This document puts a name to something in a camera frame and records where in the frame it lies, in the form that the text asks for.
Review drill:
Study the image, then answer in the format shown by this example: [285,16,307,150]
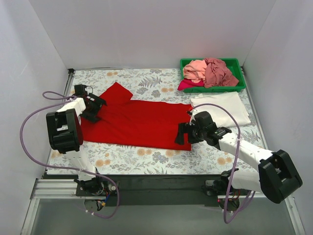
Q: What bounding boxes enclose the red t shirt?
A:
[81,82,191,151]

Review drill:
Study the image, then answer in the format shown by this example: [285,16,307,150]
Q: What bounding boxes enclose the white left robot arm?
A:
[46,84,106,196]

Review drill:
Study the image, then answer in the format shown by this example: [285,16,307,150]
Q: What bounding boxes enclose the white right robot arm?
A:
[175,111,303,204]

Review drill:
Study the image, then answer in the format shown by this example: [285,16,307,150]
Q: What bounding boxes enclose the folded white t shirt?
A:
[190,92,251,127]

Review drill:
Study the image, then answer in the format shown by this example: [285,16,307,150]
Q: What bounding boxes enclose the magenta t shirt in bin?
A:
[177,79,204,91]

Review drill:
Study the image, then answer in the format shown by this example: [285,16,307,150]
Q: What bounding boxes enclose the floral patterned table mat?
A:
[71,69,252,174]

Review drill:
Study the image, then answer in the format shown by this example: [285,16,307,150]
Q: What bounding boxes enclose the dusty pink t shirt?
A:
[203,58,239,88]

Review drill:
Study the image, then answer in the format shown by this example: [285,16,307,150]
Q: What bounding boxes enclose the peach t shirt in bin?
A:
[182,60,207,83]

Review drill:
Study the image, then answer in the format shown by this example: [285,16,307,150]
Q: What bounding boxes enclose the green plastic bin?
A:
[178,58,246,93]

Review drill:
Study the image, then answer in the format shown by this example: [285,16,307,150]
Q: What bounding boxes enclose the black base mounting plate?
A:
[74,174,228,207]

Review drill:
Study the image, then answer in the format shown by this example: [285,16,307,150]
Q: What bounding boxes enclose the aluminium frame rail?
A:
[29,177,269,201]

